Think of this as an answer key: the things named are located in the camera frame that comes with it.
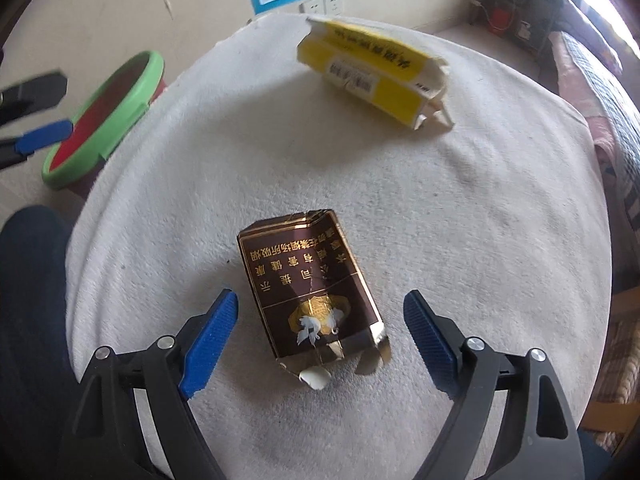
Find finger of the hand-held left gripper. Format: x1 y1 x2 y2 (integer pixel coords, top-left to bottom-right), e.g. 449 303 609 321
0 70 69 127
0 119 75 169

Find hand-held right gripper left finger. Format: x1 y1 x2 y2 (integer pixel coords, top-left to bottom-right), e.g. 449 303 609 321
56 288 239 480

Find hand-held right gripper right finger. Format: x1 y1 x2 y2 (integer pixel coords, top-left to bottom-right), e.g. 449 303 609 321
401 288 584 480

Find red bin with green rim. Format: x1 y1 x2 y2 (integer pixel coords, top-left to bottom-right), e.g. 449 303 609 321
41 50 169 202

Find brown cigarette pack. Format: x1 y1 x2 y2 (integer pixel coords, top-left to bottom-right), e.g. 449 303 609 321
237 208 392 392

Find yellow cardboard box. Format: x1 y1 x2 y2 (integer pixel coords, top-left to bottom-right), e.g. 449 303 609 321
297 15 457 132

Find white table cloth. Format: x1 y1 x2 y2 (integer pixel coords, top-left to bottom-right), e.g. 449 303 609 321
65 9 617 480

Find wooden chair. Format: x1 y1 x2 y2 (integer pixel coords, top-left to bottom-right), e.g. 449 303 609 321
579 309 640 442

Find bed with plaid quilt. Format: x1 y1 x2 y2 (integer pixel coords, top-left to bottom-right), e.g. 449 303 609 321
547 29 640 272

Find red bucket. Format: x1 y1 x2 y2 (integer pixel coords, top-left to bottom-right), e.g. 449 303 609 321
487 2 515 35

